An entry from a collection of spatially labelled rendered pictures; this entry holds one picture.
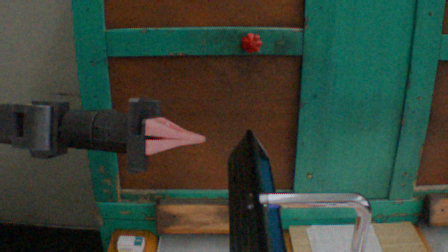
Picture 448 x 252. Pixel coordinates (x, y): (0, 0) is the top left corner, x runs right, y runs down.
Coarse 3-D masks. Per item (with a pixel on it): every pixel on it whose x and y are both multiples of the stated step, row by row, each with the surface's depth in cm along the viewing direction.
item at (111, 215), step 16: (96, 208) 113; (112, 208) 113; (128, 208) 113; (144, 208) 113; (288, 208) 113; (304, 208) 113; (320, 208) 113; (336, 208) 113; (352, 208) 113; (384, 208) 113; (400, 208) 113; (416, 208) 113; (112, 224) 115; (128, 224) 115; (144, 224) 115; (288, 224) 115; (304, 224) 115; (320, 224) 115; (336, 224) 115
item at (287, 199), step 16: (272, 192) 64; (288, 192) 64; (304, 192) 64; (320, 192) 64; (336, 192) 64; (352, 192) 64; (272, 208) 64; (368, 208) 64; (368, 224) 65; (352, 240) 68
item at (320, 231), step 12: (312, 228) 113; (324, 228) 112; (336, 228) 112; (348, 228) 112; (372, 228) 112; (312, 240) 108; (324, 240) 108; (336, 240) 108; (348, 240) 108; (372, 240) 107
